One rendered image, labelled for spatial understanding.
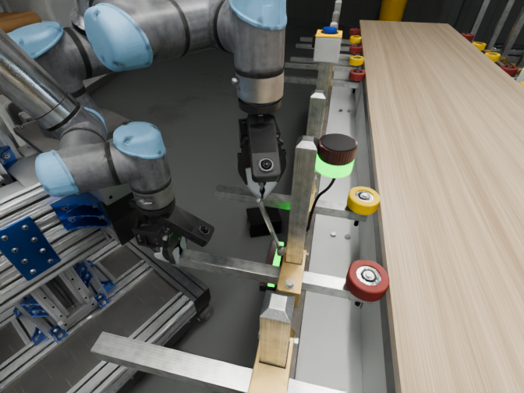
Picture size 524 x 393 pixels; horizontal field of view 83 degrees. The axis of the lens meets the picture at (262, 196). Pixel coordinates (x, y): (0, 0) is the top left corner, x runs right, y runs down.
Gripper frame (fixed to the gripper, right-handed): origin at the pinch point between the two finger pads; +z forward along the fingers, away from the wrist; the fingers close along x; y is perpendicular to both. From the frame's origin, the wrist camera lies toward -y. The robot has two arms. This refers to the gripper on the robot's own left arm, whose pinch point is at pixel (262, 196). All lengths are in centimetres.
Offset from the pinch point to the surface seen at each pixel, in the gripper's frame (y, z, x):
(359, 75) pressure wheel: 99, 14, -62
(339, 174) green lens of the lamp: -9.2, -11.6, -11.2
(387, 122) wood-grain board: 49, 13, -54
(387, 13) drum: 544, 76, -305
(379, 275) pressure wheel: -14.4, 11.1, -21.7
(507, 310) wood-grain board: -24.4, 11.5, -41.8
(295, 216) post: -6.3, 0.2, -5.7
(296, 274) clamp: -9.7, 14.5, -6.1
